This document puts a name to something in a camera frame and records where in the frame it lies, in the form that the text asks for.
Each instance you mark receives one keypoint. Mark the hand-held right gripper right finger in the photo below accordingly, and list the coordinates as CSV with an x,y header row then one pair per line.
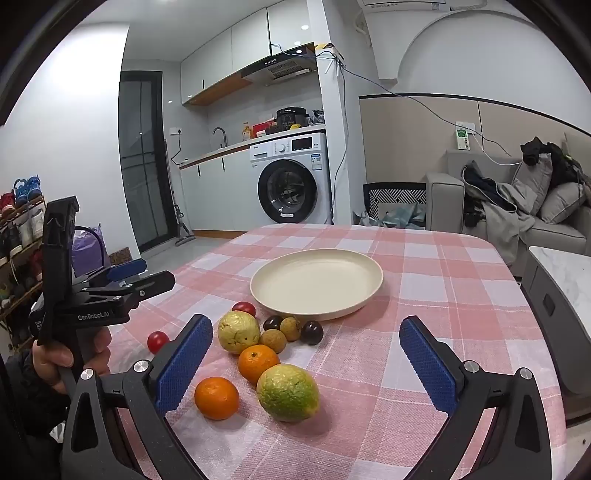
x,y
429,364

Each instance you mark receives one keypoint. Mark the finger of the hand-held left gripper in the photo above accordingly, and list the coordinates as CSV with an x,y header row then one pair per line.
x,y
152,282
129,268

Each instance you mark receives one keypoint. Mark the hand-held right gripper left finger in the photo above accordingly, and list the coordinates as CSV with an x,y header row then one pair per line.
x,y
184,364

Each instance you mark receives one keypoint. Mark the red tomato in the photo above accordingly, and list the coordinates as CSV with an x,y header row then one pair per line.
x,y
244,307
157,341

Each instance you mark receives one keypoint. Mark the orange mandarin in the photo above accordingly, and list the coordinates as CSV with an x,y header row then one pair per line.
x,y
217,398
256,362

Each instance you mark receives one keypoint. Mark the brown longan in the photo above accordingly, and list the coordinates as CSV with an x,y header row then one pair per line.
x,y
291,328
273,340

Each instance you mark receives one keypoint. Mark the dark plum front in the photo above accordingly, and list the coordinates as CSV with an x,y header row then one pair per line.
x,y
272,322

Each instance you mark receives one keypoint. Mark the dark plum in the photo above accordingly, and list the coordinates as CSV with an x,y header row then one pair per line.
x,y
311,332
272,322

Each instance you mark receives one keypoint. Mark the green yellow guava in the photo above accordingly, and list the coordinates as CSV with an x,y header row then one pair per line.
x,y
286,392

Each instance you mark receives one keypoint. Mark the dark plum back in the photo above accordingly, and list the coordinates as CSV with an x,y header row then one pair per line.
x,y
311,332

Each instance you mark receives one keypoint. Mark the cream round plate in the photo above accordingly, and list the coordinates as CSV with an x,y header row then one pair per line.
x,y
314,281

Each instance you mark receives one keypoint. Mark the person's left forearm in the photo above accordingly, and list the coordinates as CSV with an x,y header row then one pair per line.
x,y
27,406

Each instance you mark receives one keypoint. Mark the person's left hand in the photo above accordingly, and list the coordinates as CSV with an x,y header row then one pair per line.
x,y
46,364

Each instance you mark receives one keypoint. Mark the brown patterned doormat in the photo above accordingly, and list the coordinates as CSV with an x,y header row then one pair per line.
x,y
120,256

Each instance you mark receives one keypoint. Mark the purple plastic bag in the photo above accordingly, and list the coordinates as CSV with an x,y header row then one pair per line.
x,y
85,256

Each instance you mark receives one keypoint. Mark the wooden shoe rack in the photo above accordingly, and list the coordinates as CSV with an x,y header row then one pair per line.
x,y
18,258

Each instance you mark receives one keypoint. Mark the upright floor mop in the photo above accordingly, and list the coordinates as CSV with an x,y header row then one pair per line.
x,y
182,233

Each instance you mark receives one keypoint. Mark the rows of shoes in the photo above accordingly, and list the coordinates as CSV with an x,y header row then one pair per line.
x,y
25,189

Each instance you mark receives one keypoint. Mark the pink white checkered tablecloth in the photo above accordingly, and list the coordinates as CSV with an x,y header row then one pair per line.
x,y
415,277

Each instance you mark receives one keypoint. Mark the black framed glass door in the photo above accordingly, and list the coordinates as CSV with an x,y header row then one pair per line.
x,y
138,161

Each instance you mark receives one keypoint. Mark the white kitchen counter cabinet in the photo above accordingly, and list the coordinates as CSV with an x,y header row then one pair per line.
x,y
217,194

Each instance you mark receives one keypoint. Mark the teal plastic bag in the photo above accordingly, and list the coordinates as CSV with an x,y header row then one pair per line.
x,y
401,214

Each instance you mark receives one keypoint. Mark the grey blanket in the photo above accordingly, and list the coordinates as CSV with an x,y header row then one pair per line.
x,y
503,226

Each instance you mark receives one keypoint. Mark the steel kitchen faucet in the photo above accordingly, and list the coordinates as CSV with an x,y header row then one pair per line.
x,y
226,141

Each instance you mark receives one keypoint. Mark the marble side table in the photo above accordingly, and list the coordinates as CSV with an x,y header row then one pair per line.
x,y
568,277

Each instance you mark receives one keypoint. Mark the grey sofa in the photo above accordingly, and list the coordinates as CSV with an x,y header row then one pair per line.
x,y
443,194

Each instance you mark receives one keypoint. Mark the black patterned basket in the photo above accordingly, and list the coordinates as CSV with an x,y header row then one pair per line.
x,y
392,196

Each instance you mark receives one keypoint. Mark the white washing machine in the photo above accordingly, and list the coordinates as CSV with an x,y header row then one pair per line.
x,y
295,184

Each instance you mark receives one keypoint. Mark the yellow soap bottle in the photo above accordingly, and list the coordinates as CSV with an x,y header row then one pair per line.
x,y
246,134

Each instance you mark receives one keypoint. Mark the dark jacket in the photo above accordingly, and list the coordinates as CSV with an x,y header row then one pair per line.
x,y
478,182

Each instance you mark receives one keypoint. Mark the red box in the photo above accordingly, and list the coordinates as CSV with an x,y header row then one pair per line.
x,y
264,128

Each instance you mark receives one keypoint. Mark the grey pillow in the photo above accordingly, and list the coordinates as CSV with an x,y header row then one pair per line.
x,y
563,201
535,180

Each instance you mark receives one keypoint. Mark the black pressure cooker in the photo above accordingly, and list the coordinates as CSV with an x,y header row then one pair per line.
x,y
291,119

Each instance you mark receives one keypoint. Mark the white upper cabinets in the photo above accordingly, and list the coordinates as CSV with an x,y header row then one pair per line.
x,y
217,60

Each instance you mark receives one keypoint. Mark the grey plastic bag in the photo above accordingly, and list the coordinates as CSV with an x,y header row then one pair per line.
x,y
316,117

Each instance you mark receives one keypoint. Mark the black cloth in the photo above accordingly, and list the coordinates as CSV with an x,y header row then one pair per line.
x,y
531,150

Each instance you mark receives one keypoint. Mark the black backpack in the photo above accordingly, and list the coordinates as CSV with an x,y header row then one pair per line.
x,y
561,161

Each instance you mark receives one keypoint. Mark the steel range hood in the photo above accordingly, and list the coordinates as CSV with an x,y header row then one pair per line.
x,y
281,69

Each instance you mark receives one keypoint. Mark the white air conditioner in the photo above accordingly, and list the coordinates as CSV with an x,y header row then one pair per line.
x,y
401,4

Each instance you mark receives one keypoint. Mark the green white wall panel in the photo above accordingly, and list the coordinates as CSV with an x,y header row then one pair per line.
x,y
463,138

